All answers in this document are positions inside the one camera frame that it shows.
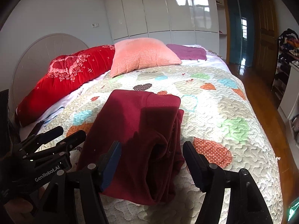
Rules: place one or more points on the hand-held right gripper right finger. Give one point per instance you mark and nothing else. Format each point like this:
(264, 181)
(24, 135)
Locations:
(192, 165)

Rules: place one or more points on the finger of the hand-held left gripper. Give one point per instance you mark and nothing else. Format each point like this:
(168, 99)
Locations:
(70, 140)
(46, 134)

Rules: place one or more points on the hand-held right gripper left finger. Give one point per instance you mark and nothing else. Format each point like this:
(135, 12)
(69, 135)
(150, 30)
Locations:
(112, 168)

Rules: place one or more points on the maroon sweater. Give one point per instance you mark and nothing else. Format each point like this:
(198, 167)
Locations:
(130, 121)

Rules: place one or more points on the cluttered clothes shelf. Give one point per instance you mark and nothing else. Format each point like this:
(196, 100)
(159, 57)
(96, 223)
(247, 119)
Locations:
(285, 51)

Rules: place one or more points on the red embroidered bolster pillow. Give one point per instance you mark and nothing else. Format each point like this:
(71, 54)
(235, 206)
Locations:
(70, 74)

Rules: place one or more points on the patchwork quilt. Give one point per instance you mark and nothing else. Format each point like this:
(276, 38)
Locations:
(222, 98)

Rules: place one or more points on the round beige headboard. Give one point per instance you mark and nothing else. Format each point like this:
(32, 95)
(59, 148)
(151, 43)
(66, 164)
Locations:
(35, 51)

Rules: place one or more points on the iridescent shiny bag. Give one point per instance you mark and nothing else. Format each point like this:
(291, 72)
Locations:
(294, 211)

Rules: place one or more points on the pink ribbed pillow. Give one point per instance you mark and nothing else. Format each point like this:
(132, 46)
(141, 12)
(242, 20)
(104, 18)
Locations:
(144, 56)

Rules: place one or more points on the purple folded cloth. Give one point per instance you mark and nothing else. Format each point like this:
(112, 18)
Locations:
(186, 51)

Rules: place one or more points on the white desk unit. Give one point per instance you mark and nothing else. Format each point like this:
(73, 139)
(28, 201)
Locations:
(290, 91)

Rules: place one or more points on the blue glass doorway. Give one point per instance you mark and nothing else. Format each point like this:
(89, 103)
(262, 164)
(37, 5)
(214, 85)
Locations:
(233, 28)

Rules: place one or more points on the wooden door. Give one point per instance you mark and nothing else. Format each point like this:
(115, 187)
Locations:
(266, 39)

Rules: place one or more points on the glossy white wardrobe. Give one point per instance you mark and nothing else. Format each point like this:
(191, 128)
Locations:
(163, 4)

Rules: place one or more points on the white wall socket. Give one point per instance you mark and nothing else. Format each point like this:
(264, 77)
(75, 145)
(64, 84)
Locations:
(95, 25)

